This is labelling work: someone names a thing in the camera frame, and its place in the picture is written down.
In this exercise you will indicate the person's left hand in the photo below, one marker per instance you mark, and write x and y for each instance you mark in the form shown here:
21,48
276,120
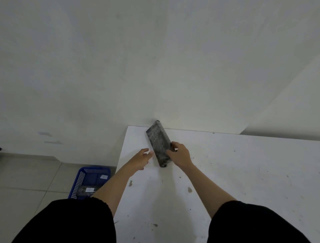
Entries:
140,161

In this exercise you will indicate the black left sleeve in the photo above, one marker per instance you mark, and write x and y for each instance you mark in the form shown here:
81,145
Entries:
67,222

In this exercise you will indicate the blue plastic basket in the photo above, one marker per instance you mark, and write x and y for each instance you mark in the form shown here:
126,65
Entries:
91,179

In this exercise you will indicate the black right sleeve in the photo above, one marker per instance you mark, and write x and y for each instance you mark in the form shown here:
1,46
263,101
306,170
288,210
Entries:
255,225

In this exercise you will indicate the person's right hand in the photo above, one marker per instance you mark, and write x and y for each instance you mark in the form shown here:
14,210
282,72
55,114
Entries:
181,156

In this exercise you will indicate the black sleeve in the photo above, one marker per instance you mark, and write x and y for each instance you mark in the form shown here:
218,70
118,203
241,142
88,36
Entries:
255,225
67,222

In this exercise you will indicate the white paper label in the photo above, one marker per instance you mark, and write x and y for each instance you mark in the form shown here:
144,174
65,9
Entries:
103,177

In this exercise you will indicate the person's right forearm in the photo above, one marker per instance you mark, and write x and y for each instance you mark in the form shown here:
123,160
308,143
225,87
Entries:
210,190

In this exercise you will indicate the person's left forearm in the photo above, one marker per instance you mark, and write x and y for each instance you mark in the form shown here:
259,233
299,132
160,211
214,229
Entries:
115,187

